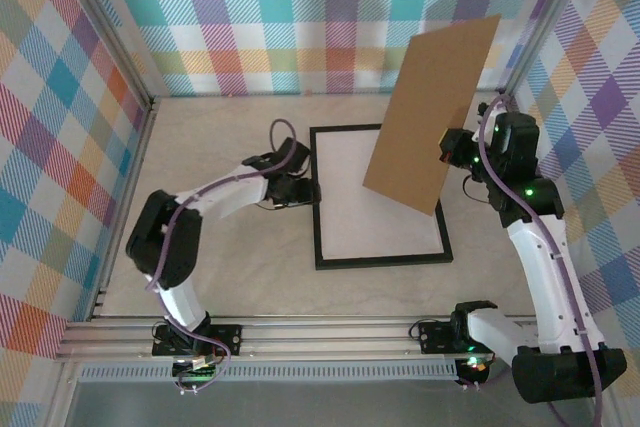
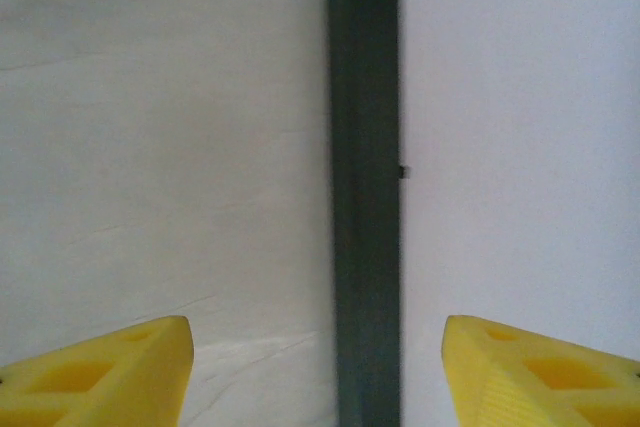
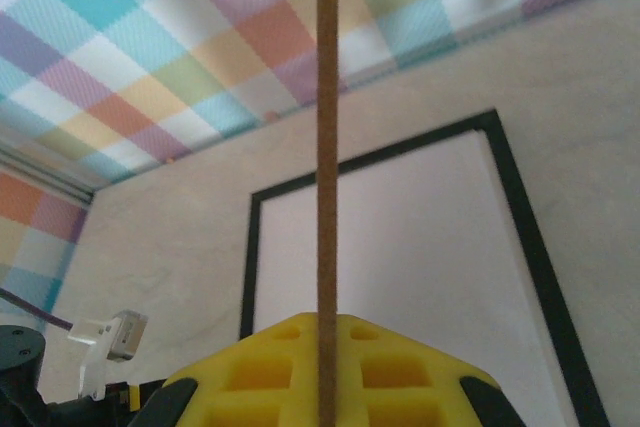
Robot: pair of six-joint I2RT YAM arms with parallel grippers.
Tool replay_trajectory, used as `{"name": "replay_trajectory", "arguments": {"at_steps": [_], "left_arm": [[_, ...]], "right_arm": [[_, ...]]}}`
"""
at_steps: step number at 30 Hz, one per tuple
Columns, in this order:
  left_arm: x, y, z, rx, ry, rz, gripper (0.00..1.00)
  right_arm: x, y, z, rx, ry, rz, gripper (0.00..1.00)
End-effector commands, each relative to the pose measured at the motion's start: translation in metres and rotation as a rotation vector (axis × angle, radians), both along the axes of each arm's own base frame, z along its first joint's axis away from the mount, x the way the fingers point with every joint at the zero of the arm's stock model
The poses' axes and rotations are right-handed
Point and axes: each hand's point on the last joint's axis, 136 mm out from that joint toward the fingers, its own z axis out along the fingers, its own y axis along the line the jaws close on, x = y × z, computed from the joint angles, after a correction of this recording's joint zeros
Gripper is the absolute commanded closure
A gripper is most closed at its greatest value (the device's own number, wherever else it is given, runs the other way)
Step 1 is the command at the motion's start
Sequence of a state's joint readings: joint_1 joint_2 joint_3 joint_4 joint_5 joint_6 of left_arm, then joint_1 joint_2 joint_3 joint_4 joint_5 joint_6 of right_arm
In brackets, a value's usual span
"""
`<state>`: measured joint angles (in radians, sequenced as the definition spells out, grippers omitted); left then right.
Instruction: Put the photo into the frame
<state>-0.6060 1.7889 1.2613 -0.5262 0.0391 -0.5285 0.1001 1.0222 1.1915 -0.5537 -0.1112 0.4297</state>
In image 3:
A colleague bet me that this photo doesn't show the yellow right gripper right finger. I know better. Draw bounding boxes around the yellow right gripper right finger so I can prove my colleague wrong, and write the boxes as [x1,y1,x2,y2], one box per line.
[338,313,529,427]

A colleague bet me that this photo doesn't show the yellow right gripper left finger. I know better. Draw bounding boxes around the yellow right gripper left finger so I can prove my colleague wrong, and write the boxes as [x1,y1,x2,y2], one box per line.
[132,312,321,427]

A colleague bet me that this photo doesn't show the black picture frame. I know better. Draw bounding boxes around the black picture frame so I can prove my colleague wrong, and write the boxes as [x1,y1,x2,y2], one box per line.
[238,107,612,427]

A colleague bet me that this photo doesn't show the brown backing board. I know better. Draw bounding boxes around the brown backing board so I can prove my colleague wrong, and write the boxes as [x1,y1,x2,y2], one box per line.
[316,0,342,427]

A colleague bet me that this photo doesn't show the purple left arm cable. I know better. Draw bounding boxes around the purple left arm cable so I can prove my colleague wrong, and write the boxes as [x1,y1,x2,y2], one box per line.
[0,289,74,332]

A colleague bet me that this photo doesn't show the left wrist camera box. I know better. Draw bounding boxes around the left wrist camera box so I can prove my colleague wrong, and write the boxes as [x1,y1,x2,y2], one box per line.
[67,309,150,401]

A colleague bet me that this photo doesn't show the aluminium corner post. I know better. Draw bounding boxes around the aluminium corner post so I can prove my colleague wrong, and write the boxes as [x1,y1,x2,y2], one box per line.
[0,139,96,204]

